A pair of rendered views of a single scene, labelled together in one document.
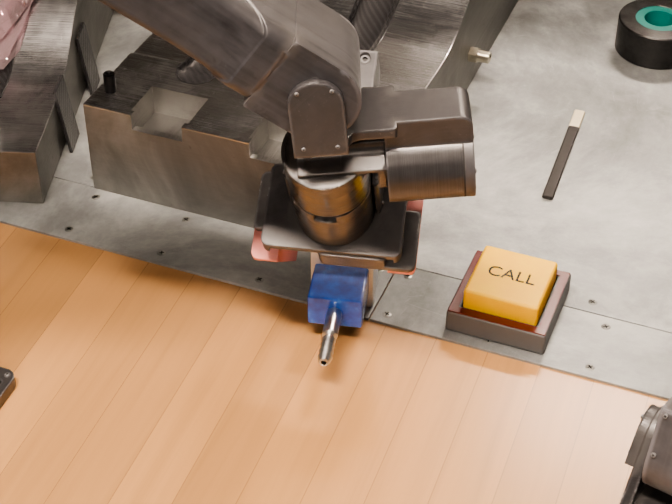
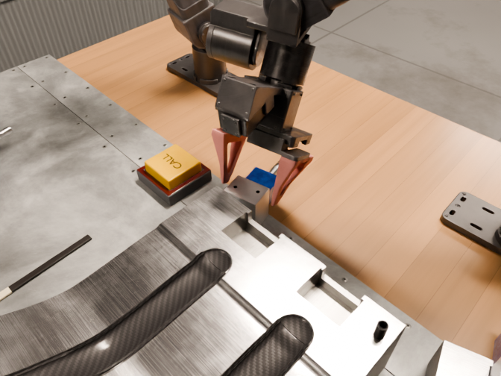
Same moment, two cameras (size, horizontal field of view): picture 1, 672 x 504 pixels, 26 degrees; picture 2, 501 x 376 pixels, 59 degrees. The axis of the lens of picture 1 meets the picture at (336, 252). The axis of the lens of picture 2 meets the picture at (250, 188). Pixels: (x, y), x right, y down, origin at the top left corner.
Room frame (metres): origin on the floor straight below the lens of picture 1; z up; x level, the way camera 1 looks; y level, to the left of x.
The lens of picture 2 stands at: (1.25, 0.16, 1.26)
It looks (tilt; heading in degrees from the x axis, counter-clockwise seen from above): 45 degrees down; 204
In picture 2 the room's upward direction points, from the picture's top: straight up
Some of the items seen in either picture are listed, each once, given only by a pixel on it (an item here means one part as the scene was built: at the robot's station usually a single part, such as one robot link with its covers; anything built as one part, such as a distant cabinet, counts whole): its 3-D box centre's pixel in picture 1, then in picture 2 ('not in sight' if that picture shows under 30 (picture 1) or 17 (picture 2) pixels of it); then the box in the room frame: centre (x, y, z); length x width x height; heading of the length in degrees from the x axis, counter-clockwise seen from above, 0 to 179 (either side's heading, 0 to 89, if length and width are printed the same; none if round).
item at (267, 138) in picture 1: (286, 152); (252, 242); (0.97, 0.04, 0.87); 0.05 x 0.05 x 0.04; 69
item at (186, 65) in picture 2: not in sight; (209, 61); (0.58, -0.22, 0.84); 0.20 x 0.07 x 0.08; 70
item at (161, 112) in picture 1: (169, 124); (329, 304); (1.01, 0.14, 0.87); 0.05 x 0.05 x 0.04; 69
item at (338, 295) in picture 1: (336, 304); (264, 182); (0.84, 0.00, 0.83); 0.13 x 0.05 x 0.05; 172
